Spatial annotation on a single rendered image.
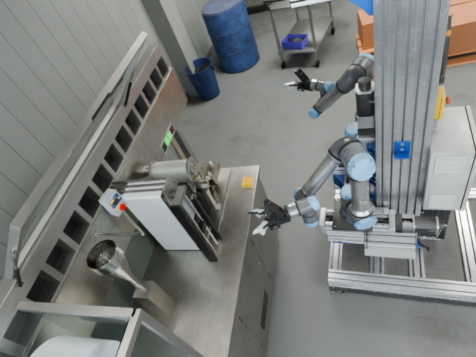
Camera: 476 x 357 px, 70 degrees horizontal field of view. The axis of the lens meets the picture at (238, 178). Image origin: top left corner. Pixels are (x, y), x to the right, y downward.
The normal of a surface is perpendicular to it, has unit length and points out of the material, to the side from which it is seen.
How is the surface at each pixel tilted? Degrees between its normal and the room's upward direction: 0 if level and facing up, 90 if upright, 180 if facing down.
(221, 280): 0
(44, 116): 90
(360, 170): 82
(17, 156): 90
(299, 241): 0
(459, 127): 0
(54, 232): 90
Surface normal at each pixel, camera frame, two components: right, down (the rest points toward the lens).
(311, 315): -0.29, -0.64
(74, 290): 0.94, -0.07
